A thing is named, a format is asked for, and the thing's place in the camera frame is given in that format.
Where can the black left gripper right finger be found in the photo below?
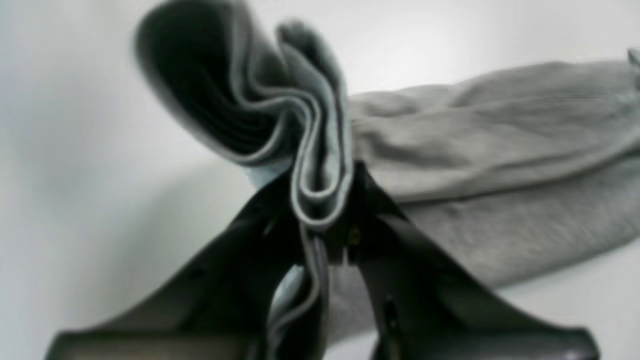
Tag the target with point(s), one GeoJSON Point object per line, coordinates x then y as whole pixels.
{"type": "Point", "coordinates": [428, 307]}

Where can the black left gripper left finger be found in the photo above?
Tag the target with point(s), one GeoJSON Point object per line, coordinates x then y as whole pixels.
{"type": "Point", "coordinates": [217, 306]}

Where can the grey T-shirt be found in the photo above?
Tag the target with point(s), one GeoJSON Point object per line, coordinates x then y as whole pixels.
{"type": "Point", "coordinates": [517, 173]}

